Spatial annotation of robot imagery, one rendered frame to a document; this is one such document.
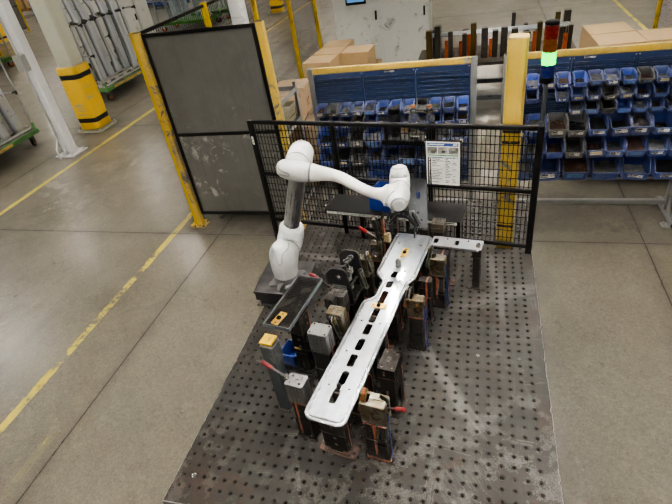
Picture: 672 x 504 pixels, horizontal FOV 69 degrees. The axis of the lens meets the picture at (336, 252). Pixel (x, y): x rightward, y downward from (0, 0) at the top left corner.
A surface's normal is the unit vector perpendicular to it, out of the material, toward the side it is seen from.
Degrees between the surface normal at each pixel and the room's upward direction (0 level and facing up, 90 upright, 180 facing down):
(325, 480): 0
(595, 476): 0
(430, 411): 0
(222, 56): 89
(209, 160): 90
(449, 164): 90
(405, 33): 90
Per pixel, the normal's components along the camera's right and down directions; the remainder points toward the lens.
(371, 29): -0.24, 0.59
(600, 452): -0.14, -0.81
